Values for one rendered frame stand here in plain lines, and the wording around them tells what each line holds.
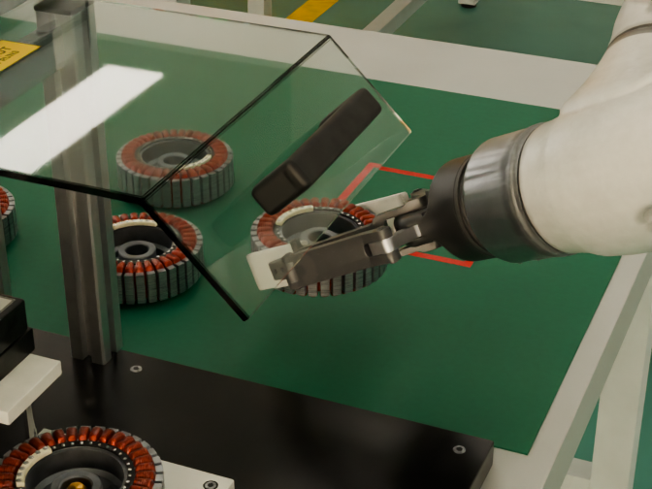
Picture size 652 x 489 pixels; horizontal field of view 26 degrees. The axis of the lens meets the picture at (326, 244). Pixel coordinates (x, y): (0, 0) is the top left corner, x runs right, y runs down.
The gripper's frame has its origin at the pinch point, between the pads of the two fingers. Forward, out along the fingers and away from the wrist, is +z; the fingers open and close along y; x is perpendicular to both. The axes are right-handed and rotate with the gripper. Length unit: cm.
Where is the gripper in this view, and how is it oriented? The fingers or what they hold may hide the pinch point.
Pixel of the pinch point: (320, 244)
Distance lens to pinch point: 113.8
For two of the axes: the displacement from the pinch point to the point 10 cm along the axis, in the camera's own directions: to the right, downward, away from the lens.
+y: 7.0, -3.4, 6.3
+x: -3.6, -9.3, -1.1
